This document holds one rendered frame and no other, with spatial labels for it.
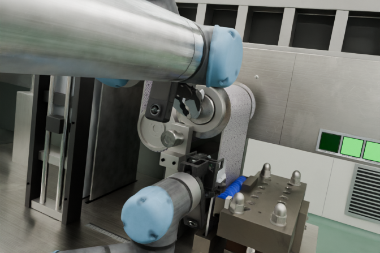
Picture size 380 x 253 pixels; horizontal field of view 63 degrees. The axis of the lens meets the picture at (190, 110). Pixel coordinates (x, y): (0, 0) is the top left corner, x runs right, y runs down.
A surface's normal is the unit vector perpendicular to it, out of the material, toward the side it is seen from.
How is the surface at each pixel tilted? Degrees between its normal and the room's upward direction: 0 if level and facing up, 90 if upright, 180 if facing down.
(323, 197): 90
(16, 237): 0
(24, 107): 90
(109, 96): 90
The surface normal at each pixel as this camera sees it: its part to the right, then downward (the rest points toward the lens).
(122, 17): 0.87, -0.12
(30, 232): 0.14, -0.98
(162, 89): -0.41, -0.14
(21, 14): 0.84, 0.32
